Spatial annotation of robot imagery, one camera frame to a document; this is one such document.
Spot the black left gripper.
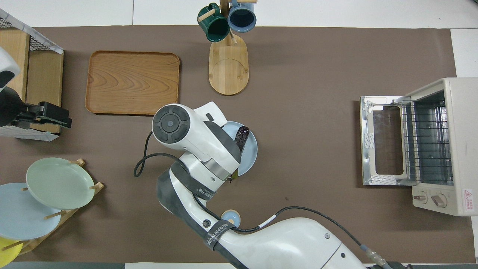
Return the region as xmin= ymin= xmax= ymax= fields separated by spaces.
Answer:
xmin=17 ymin=101 xmax=72 ymax=129

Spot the dark purple eggplant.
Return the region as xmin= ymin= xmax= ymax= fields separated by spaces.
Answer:
xmin=229 ymin=126 xmax=250 ymax=183

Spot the light blue plate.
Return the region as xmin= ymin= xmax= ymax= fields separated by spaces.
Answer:
xmin=220 ymin=121 xmax=258 ymax=177
xmin=0 ymin=182 xmax=62 ymax=241

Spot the glass oven door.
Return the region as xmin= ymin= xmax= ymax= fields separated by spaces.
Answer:
xmin=360 ymin=95 xmax=411 ymax=186

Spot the cream toaster oven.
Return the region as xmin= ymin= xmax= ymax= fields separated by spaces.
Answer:
xmin=405 ymin=77 xmax=478 ymax=217

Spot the wooden two-tier shelf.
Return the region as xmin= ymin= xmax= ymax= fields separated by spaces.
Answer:
xmin=0 ymin=28 xmax=64 ymax=134

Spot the pale green plate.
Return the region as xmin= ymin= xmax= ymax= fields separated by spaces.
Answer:
xmin=26 ymin=157 xmax=95 ymax=210

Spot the wooden serving tray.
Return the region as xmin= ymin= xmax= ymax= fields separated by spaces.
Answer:
xmin=85 ymin=51 xmax=180 ymax=116

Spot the wooden plate rack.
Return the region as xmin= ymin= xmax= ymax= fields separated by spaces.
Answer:
xmin=15 ymin=159 xmax=105 ymax=256

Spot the yellow plate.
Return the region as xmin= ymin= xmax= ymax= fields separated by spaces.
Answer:
xmin=0 ymin=236 xmax=23 ymax=268

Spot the wooden mug tree stand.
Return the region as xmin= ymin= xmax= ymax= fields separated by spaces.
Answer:
xmin=197 ymin=0 xmax=258 ymax=96

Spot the dark green mug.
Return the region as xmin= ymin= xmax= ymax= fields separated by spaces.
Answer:
xmin=197 ymin=3 xmax=231 ymax=43

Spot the blue mug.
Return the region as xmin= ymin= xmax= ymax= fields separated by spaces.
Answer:
xmin=227 ymin=0 xmax=257 ymax=33

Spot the brown table mat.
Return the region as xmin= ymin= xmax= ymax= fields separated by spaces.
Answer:
xmin=0 ymin=25 xmax=477 ymax=264

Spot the wooden wire shelf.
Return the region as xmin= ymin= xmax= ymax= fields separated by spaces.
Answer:
xmin=0 ymin=8 xmax=64 ymax=142

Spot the black wire basket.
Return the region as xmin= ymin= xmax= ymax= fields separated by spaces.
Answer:
xmin=0 ymin=17 xmax=51 ymax=53

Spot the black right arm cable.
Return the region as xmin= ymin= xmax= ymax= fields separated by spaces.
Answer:
xmin=134 ymin=131 xmax=411 ymax=269

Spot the metal oven wire rack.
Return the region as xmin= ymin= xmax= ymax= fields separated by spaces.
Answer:
xmin=401 ymin=98 xmax=454 ymax=183

